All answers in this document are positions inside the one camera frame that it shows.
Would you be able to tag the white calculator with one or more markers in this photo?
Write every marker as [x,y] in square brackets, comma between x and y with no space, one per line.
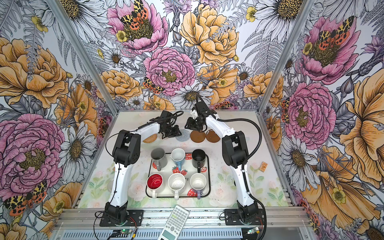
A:
[174,224]

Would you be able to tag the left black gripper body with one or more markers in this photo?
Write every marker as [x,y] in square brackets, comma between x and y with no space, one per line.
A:
[171,131]

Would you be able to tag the blue grey fabric coaster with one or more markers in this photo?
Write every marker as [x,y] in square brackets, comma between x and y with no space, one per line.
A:
[185,135]

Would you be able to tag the left green circuit board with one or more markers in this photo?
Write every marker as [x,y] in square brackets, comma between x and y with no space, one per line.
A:
[124,233]

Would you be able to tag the purple white mug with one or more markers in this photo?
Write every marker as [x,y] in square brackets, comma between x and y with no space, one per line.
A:
[198,183]

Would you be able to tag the small orange biscuit tile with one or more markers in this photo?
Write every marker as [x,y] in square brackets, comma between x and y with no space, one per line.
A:
[263,167]

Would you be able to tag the brown round wooden coaster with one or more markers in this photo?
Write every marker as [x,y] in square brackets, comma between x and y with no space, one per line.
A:
[212,137]

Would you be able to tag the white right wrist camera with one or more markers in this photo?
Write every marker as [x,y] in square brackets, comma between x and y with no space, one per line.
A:
[194,114]

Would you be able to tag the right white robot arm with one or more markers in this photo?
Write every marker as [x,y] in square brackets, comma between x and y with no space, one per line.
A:
[234,151]

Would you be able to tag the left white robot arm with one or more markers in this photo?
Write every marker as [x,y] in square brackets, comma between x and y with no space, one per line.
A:
[126,152]

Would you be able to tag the red mug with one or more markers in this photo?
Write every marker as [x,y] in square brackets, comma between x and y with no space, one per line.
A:
[155,185]

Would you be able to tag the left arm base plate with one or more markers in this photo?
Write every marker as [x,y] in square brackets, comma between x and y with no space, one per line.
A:
[125,218]

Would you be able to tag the grey mug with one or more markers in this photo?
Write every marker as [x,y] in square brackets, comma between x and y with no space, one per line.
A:
[159,159]

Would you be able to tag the black mug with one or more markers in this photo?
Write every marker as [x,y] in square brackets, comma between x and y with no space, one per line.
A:
[199,159]

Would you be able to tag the right green circuit board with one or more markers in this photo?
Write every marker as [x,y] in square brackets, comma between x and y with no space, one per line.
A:
[254,230]

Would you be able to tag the green circuit board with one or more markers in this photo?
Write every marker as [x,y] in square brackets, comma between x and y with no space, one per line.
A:
[254,230]
[124,233]

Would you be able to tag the strawberry print serving tray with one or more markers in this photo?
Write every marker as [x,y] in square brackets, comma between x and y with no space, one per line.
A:
[187,170]

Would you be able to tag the woven rattan round coaster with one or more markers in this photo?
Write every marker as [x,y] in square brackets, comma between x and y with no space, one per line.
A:
[150,139]

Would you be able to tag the blue white mug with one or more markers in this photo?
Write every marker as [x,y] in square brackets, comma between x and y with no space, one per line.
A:
[178,156]

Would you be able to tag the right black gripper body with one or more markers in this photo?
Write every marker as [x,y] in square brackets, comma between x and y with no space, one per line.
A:
[195,124]

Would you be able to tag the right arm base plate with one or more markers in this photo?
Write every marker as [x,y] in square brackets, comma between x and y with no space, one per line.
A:
[233,217]

